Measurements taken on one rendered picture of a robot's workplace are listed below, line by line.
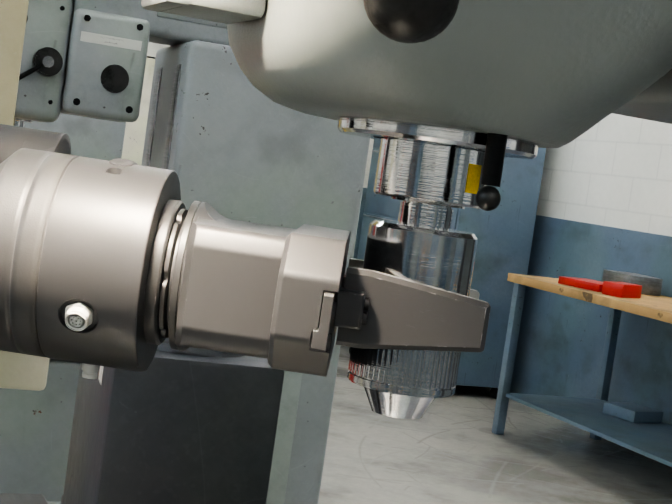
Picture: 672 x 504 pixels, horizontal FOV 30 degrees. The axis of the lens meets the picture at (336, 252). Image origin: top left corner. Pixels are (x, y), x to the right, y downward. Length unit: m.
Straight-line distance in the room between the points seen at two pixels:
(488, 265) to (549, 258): 0.42
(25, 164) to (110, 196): 0.04
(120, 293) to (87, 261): 0.02
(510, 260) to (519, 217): 0.28
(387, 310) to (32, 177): 0.15
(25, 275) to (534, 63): 0.22
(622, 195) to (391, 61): 7.09
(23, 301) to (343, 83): 0.16
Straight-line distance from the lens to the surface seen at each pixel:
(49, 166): 0.53
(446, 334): 0.51
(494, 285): 7.94
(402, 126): 0.50
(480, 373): 8.00
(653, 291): 6.84
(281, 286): 0.48
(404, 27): 0.38
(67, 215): 0.51
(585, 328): 7.68
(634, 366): 7.29
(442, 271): 0.52
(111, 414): 0.87
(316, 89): 0.48
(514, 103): 0.48
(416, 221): 0.53
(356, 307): 0.50
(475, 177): 0.52
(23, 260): 0.51
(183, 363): 0.87
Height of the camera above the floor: 1.29
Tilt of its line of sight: 4 degrees down
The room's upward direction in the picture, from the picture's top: 8 degrees clockwise
